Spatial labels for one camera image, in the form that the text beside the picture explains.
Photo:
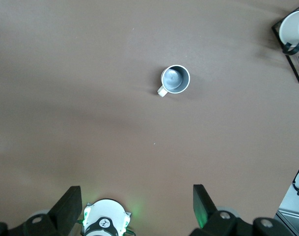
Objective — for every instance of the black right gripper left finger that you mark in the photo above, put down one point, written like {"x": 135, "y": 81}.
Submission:
{"x": 65, "y": 206}

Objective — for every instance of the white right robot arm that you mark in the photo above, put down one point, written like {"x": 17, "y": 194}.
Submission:
{"x": 106, "y": 211}

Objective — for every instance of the plain white cup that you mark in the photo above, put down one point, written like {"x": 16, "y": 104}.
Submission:
{"x": 291, "y": 27}

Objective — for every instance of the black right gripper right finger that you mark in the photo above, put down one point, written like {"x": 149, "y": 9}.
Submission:
{"x": 203, "y": 209}

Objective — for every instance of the white mug with grey inside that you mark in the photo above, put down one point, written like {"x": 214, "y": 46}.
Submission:
{"x": 175, "y": 78}

